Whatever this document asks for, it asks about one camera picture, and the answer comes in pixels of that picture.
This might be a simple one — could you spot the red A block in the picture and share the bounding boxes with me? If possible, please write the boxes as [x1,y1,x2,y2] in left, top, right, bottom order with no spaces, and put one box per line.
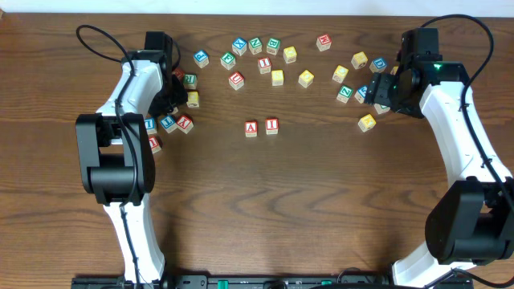
[244,121,258,137]

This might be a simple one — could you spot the red i block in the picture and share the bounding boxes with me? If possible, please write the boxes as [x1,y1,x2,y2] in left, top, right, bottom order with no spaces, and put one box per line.
[265,118,279,135]
[258,57,271,74]

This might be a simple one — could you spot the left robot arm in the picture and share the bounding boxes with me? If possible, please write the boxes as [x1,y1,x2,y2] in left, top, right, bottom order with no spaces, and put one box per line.
[72,31,187,288]

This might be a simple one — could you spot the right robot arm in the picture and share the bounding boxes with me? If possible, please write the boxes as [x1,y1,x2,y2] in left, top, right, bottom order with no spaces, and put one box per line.
[365,27,513,288]

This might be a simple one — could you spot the green 7 block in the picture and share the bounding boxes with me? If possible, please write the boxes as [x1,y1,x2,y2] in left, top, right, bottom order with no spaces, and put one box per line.
[373,104,390,115]

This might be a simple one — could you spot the yellow block near 2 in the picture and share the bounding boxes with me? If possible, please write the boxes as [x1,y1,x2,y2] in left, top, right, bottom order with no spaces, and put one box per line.
[186,91,199,108]

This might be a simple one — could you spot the green R block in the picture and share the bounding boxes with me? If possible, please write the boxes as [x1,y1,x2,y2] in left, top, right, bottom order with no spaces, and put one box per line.
[183,74,198,90]

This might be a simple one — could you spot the red E block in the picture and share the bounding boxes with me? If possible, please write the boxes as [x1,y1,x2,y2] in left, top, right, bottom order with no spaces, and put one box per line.
[173,67,185,81]

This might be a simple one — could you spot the blue 5 block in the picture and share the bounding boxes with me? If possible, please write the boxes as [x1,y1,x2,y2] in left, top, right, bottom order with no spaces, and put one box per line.
[354,85,368,104]

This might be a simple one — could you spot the blue D block upper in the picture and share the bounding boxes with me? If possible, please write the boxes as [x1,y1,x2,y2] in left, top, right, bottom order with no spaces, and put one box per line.
[369,57,388,73]

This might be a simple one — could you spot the blue T block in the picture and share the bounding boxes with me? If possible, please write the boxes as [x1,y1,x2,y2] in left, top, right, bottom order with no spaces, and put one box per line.
[160,116,177,133]

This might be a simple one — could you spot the red Y block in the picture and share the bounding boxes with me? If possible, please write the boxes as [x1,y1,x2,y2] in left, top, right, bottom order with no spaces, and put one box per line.
[176,115,194,134]

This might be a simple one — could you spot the yellow K block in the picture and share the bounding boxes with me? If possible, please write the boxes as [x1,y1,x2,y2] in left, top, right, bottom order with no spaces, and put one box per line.
[357,114,377,132]

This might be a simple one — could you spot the blue L block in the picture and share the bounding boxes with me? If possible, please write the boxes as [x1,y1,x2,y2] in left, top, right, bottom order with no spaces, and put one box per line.
[145,117,157,136]

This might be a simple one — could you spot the yellow W block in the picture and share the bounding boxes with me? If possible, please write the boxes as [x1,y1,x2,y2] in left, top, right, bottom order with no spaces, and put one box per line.
[351,51,368,70]

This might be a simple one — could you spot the green Z block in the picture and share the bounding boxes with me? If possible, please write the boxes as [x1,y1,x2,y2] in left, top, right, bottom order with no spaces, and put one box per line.
[337,85,354,104]

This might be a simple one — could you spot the blue P block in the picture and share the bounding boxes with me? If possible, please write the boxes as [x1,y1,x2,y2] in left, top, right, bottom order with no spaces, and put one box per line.
[194,50,210,68]

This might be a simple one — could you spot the yellow block near Z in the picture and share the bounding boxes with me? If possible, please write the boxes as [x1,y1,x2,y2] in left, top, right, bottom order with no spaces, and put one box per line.
[332,65,349,83]

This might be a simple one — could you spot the red u block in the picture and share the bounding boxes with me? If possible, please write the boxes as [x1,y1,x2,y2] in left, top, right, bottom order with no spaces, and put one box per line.
[228,71,244,91]
[149,136,162,154]

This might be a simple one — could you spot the green F block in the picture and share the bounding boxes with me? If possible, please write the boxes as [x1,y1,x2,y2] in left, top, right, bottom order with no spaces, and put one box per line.
[220,52,236,70]

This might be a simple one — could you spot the red U block centre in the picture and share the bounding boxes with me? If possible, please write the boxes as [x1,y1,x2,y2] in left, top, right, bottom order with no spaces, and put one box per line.
[228,71,244,91]

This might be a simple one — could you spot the red M block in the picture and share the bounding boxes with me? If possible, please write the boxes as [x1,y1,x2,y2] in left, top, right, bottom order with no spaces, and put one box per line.
[316,34,332,51]

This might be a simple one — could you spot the yellow O block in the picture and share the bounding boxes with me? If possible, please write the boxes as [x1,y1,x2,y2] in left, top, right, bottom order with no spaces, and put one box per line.
[298,70,314,88]

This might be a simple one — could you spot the blue X block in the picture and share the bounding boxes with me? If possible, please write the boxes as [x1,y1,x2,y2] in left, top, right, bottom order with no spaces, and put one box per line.
[232,37,247,56]

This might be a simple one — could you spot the green N block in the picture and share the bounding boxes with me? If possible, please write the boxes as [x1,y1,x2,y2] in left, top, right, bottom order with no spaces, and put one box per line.
[248,37,263,55]

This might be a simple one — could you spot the yellow C block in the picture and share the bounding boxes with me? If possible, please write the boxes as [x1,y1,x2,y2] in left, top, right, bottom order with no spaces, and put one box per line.
[283,46,297,63]

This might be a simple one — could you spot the yellow S block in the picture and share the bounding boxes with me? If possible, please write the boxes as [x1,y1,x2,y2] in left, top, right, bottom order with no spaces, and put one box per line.
[271,70,284,86]

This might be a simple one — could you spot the green B block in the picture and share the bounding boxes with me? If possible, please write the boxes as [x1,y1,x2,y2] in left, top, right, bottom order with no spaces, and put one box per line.
[266,38,281,55]

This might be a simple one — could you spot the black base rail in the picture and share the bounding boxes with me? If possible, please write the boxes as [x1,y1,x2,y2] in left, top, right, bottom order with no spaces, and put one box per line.
[71,271,474,289]

